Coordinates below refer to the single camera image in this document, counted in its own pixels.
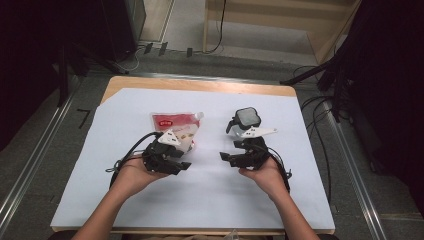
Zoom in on light wooden shelf frame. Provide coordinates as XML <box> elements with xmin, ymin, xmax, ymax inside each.
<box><xmin>202</xmin><ymin>0</ymin><xmax>364</xmax><ymax>66</ymax></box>

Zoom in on black floor cables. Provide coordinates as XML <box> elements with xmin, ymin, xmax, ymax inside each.
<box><xmin>293</xmin><ymin>64</ymin><xmax>335</xmax><ymax>204</ymax></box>

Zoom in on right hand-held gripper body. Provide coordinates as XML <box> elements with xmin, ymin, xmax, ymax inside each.
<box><xmin>232</xmin><ymin>127</ymin><xmax>279</xmax><ymax>170</ymax></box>

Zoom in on white floor cable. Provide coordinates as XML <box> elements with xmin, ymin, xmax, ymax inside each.
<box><xmin>116</xmin><ymin>45</ymin><xmax>143</xmax><ymax>73</ymax></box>

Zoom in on metal floor rail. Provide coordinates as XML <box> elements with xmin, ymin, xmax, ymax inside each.
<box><xmin>0</xmin><ymin>76</ymin><xmax>83</xmax><ymax>231</ymax></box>
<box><xmin>323</xmin><ymin>99</ymin><xmax>388</xmax><ymax>240</ymax></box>
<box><xmin>129</xmin><ymin>71</ymin><xmax>282</xmax><ymax>85</ymax></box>

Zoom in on black curtain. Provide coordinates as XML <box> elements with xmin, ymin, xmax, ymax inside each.
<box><xmin>346</xmin><ymin>0</ymin><xmax>424</xmax><ymax>218</ymax></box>

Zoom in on person's right hand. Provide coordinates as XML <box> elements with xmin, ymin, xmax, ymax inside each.
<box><xmin>238</xmin><ymin>156</ymin><xmax>292</xmax><ymax>202</ymax></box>

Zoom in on red and clear spout pouch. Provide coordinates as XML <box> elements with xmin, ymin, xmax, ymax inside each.
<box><xmin>149</xmin><ymin>111</ymin><xmax>205</xmax><ymax>153</ymax></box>

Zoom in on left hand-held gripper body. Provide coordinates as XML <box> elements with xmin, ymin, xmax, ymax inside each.
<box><xmin>141</xmin><ymin>129</ymin><xmax>186</xmax><ymax>176</ymax></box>

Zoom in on clear container with black lid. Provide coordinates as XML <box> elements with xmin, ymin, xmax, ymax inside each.
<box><xmin>225</xmin><ymin>107</ymin><xmax>263</xmax><ymax>141</ymax></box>

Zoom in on white paper sheet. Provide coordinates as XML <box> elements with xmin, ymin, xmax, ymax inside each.
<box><xmin>50</xmin><ymin>87</ymin><xmax>336</xmax><ymax>231</ymax></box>

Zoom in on black cabinet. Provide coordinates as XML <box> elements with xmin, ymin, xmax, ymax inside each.
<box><xmin>99</xmin><ymin>0</ymin><xmax>148</xmax><ymax>63</ymax></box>

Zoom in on wooden table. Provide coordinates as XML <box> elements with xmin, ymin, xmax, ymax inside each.
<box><xmin>50</xmin><ymin>75</ymin><xmax>336</xmax><ymax>236</ymax></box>

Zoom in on person's left hand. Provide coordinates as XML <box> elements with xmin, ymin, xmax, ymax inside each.
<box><xmin>109</xmin><ymin>154</ymin><xmax>171</xmax><ymax>201</ymax></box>

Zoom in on hanging black cable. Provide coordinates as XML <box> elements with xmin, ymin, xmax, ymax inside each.
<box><xmin>199</xmin><ymin>0</ymin><xmax>228</xmax><ymax>55</ymax></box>

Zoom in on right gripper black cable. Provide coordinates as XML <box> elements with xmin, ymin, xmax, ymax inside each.
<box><xmin>266</xmin><ymin>146</ymin><xmax>294</xmax><ymax>194</ymax></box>

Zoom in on black tripod stand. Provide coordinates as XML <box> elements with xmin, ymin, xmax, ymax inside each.
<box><xmin>279</xmin><ymin>49</ymin><xmax>358</xmax><ymax>123</ymax></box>

